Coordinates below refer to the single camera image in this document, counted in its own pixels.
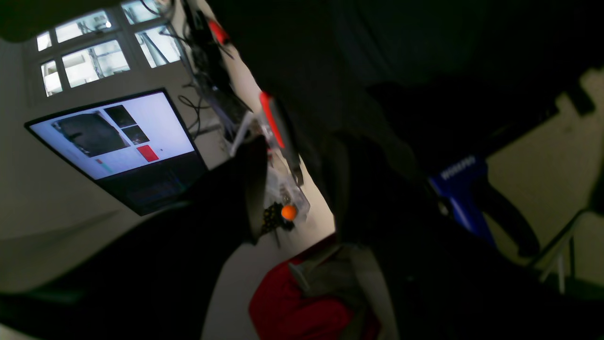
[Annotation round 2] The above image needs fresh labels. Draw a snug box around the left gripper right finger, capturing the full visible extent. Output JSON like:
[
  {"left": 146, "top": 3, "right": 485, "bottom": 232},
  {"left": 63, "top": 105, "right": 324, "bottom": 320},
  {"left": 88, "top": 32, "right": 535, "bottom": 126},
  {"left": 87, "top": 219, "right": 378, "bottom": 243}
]
[{"left": 326, "top": 133, "right": 603, "bottom": 340}]

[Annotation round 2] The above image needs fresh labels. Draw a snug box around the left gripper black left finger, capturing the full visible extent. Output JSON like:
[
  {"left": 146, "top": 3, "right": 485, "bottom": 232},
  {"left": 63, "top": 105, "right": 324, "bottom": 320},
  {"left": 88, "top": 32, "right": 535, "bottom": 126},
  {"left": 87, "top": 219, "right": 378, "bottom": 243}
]
[{"left": 1, "top": 136, "right": 268, "bottom": 340}]

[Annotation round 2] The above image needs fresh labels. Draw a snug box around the blue clamp far left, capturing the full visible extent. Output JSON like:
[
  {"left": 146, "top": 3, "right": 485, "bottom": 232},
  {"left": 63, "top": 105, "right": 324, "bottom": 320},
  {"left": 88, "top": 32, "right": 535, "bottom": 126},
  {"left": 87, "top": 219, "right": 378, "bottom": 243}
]
[{"left": 429, "top": 155, "right": 541, "bottom": 258}]

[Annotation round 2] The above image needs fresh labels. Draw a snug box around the computer monitor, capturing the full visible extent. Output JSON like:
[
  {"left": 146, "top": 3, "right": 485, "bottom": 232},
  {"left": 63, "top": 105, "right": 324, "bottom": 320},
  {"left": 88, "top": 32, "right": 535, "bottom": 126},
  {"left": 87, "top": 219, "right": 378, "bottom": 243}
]
[{"left": 24, "top": 88, "right": 209, "bottom": 216}]

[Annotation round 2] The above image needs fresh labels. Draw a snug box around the red bag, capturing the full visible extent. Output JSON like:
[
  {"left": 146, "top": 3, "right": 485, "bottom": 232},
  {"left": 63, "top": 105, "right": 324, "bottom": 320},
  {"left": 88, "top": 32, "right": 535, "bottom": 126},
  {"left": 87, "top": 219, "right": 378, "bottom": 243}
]
[{"left": 248, "top": 235, "right": 383, "bottom": 340}]

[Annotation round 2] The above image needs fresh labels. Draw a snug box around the orange ball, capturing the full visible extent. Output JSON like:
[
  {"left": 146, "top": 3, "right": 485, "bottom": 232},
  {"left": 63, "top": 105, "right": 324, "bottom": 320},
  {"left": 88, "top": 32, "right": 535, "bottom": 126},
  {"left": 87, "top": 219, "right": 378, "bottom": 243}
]
[{"left": 281, "top": 204, "right": 298, "bottom": 221}]

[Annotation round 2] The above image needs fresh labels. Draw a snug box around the red clamp far left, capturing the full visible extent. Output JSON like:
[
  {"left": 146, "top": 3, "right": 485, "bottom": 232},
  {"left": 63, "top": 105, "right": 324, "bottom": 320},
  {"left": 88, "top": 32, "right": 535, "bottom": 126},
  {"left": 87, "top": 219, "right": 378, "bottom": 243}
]
[{"left": 260, "top": 91, "right": 304, "bottom": 187}]

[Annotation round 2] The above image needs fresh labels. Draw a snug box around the black cable bundle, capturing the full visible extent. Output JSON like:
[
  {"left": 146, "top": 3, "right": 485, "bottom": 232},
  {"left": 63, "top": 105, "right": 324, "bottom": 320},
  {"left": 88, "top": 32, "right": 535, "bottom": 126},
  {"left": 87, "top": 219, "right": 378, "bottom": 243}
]
[{"left": 142, "top": 0, "right": 255, "bottom": 142}]

